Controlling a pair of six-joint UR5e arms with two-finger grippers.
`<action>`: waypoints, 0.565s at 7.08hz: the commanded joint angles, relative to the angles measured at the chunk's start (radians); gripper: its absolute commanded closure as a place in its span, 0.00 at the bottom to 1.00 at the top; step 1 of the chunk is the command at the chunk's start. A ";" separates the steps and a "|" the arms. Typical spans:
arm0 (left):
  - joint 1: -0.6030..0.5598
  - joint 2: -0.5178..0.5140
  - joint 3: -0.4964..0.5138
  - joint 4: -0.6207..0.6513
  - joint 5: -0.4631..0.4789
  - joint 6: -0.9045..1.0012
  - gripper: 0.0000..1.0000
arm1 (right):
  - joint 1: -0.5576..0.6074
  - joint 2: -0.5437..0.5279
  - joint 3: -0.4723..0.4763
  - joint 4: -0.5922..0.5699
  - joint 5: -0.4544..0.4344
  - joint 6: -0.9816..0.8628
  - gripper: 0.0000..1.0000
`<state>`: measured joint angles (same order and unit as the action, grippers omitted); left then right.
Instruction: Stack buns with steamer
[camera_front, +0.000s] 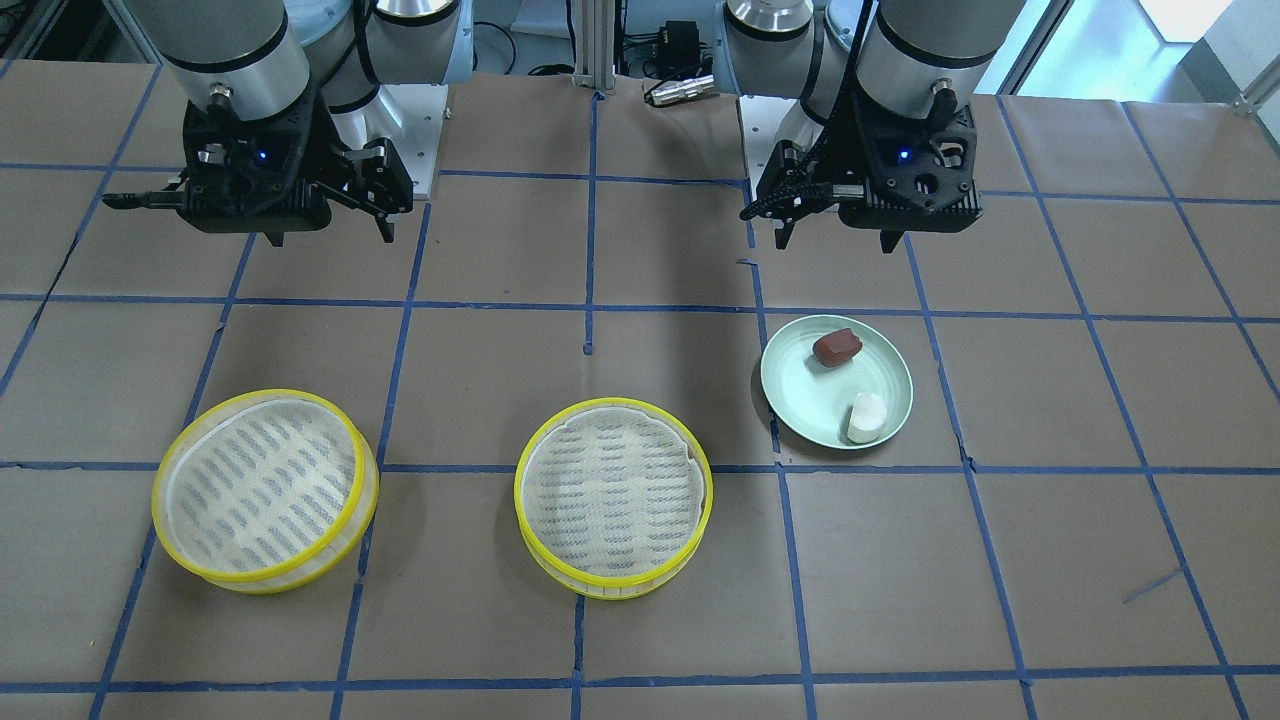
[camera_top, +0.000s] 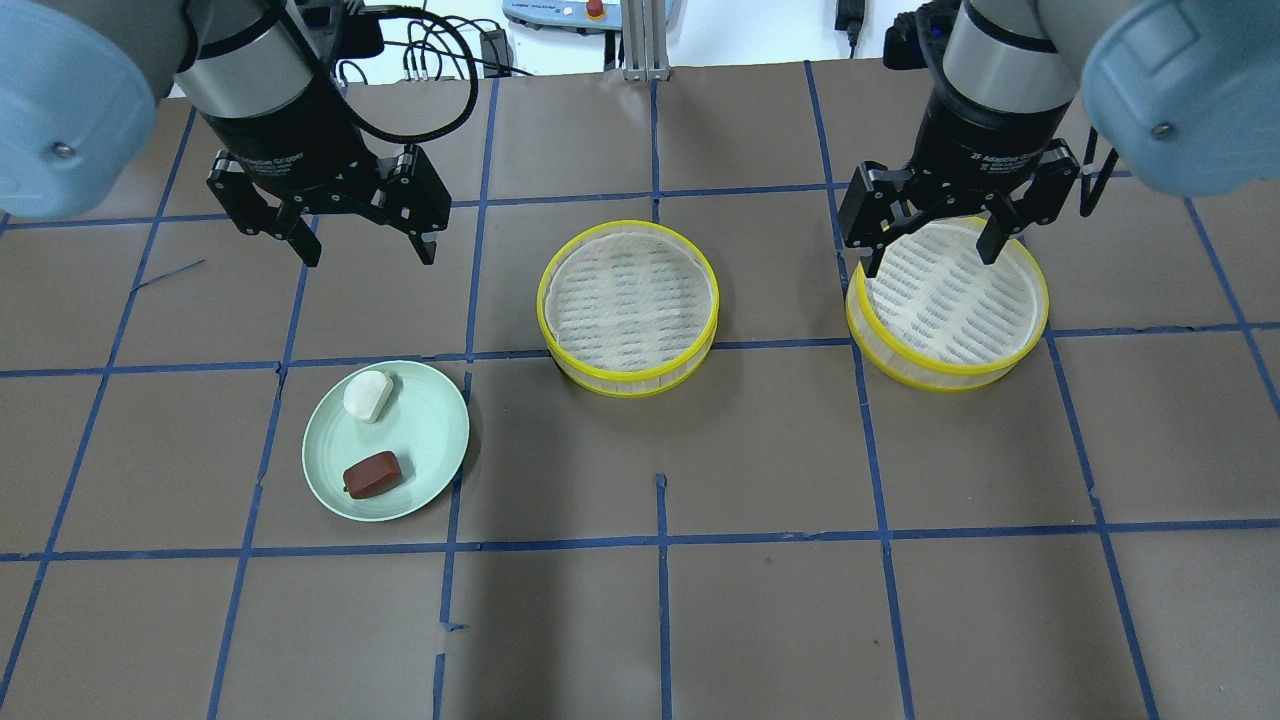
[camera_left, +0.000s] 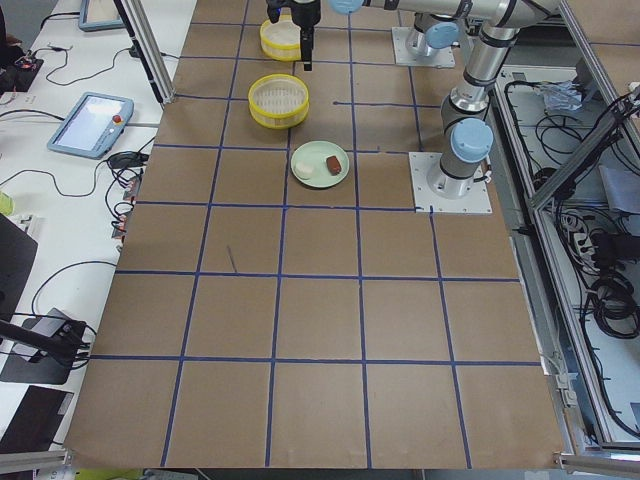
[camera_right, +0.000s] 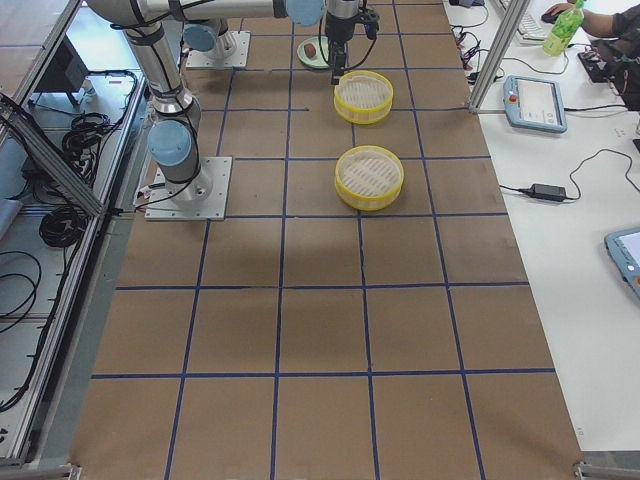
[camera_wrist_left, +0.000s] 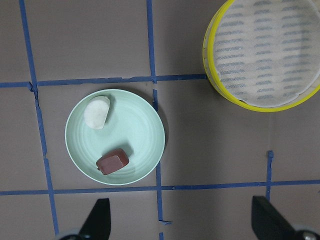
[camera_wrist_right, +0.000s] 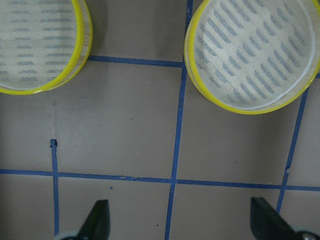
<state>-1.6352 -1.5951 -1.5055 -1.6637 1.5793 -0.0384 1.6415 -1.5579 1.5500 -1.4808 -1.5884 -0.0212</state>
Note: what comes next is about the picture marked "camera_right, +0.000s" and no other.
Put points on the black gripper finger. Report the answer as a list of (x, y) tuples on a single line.
[(338, 59)]

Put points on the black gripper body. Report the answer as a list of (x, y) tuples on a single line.
[(338, 31)]

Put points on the brown bun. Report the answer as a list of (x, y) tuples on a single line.
[(310, 50)]

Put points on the yellow steamer basket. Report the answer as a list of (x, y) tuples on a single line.
[(363, 97), (368, 177)]

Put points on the light green plate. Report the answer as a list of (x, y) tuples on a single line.
[(320, 60)]

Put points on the blue teach pendant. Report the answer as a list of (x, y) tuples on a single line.
[(623, 249), (534, 104)]

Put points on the green drink bottle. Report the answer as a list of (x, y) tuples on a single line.
[(565, 27)]

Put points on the black power adapter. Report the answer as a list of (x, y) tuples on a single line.
[(547, 192)]

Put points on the seated person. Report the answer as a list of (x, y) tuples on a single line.
[(616, 40)]

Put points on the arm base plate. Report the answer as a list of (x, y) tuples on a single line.
[(238, 60), (204, 198)]

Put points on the aluminium frame post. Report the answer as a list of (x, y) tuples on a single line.
[(502, 39)]

